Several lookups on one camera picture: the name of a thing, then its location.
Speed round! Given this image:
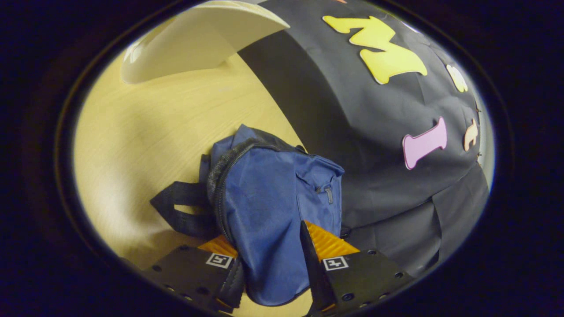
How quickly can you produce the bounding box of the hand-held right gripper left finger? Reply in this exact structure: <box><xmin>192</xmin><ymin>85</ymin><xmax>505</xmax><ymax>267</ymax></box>
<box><xmin>140</xmin><ymin>235</ymin><xmax>245</xmax><ymax>314</ymax></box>

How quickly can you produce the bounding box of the blue schoolbag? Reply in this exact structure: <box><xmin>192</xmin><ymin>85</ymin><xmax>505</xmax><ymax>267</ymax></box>
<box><xmin>150</xmin><ymin>124</ymin><xmax>345</xmax><ymax>307</ymax></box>

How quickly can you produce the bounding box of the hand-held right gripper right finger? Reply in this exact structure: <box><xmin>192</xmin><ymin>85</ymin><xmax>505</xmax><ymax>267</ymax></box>
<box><xmin>300</xmin><ymin>220</ymin><xmax>416</xmax><ymax>317</ymax></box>

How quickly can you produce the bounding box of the white bookshelf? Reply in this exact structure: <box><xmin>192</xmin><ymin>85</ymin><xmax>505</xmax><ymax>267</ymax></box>
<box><xmin>120</xmin><ymin>0</ymin><xmax>290</xmax><ymax>84</ymax></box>

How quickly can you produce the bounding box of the black backdrop cloth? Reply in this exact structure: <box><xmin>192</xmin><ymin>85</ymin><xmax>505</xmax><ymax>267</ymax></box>
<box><xmin>238</xmin><ymin>0</ymin><xmax>496</xmax><ymax>278</ymax></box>

